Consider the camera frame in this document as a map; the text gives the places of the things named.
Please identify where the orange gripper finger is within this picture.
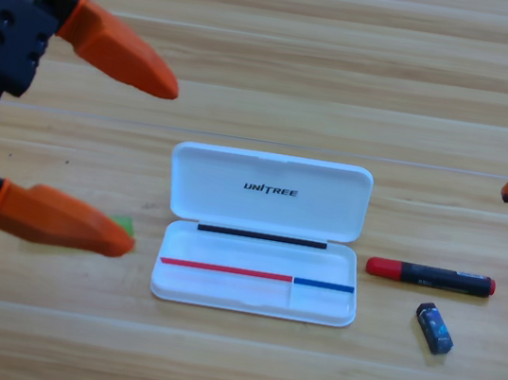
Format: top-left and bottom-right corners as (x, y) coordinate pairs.
(24, 0), (193, 102)
(0, 149), (147, 263)

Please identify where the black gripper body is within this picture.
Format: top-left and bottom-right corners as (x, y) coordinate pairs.
(0, 0), (62, 191)

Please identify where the red and black marker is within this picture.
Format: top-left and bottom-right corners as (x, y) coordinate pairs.
(363, 254), (499, 300)

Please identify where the eraser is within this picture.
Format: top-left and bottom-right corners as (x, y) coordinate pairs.
(410, 300), (461, 358)

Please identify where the white Unitree pencil case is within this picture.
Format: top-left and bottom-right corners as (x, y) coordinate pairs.
(147, 138), (378, 331)

